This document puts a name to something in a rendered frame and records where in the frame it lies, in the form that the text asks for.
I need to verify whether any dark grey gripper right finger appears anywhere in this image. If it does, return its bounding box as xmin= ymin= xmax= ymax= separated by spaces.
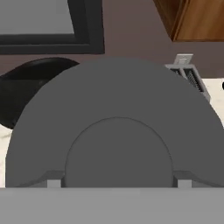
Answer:
xmin=172 ymin=170 xmax=223 ymax=188

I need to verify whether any black framed window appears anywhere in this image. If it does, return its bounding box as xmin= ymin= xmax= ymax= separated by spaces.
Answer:
xmin=0 ymin=0 xmax=106 ymax=56

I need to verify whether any black round appliance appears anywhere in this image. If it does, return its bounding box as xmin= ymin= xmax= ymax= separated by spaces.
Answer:
xmin=0 ymin=57 xmax=81 ymax=130

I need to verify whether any silver toaster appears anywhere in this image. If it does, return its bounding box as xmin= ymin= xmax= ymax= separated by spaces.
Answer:
xmin=164 ymin=52 xmax=212 ymax=103

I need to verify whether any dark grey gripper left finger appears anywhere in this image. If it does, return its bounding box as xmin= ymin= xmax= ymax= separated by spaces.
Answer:
xmin=13 ymin=170 xmax=67 ymax=188

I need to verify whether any wooden wall cupboard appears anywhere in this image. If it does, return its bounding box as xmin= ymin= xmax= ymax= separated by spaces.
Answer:
xmin=152 ymin=0 xmax=224 ymax=43

